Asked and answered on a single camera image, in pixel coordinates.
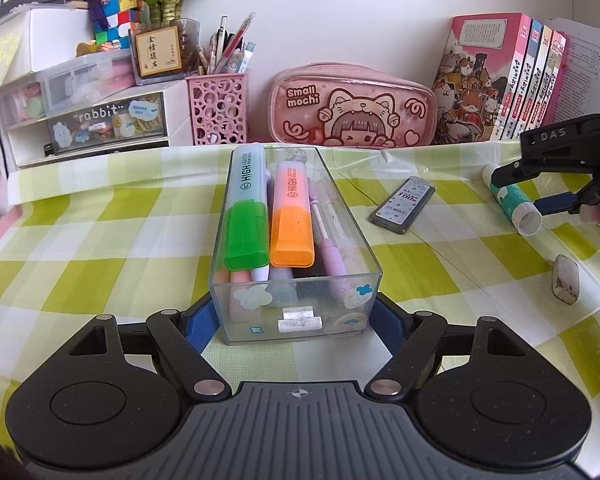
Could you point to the lucky bamboo plant in vase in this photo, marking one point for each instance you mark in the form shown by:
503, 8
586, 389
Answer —
167, 47

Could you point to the green checkered tablecloth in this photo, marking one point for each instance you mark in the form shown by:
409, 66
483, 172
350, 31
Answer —
132, 233

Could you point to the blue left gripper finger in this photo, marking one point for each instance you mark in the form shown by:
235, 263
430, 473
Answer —
390, 323
201, 323

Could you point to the green cap highlighter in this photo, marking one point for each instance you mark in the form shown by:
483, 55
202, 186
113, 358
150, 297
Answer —
246, 208

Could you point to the white eraser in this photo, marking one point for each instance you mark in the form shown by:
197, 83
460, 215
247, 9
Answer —
566, 279

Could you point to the clear acrylic organizer box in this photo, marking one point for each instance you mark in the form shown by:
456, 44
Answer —
318, 313

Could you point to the white rabbit drawer organizer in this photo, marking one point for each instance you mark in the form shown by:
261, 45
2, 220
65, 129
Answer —
86, 107

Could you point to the colourful rubik cube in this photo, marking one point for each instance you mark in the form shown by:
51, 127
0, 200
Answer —
117, 20

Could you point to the pink cat cover book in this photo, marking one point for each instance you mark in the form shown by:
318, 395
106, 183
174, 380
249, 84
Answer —
497, 77

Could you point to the white green glue stick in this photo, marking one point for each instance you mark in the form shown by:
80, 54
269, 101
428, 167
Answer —
519, 210

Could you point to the white storage box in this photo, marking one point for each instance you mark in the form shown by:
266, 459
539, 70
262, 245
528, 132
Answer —
35, 37

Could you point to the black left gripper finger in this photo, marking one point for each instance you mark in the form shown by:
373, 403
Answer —
509, 174

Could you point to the light purple pen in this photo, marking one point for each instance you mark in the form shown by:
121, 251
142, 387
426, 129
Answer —
332, 260

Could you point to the pale blue highlighter pen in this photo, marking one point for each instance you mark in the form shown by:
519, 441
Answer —
282, 287

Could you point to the black marker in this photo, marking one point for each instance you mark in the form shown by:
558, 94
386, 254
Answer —
317, 270

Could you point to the pencil lead refill case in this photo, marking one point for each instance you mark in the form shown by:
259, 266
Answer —
399, 210

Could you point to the pink Small mochi pencil case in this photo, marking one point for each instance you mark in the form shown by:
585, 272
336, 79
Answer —
341, 104

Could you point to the purple retractable pen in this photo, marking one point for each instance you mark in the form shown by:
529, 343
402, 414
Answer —
261, 274

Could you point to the pink highlighter pen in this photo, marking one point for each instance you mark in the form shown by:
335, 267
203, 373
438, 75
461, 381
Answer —
239, 294

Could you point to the orange cap highlighter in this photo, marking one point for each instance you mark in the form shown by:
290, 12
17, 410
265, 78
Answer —
292, 242

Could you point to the pink perforated pen holder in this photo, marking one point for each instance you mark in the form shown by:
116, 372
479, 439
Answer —
219, 108

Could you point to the white printed paper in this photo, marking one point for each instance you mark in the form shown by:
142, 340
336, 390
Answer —
577, 91

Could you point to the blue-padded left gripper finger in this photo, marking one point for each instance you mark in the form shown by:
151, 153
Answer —
556, 204

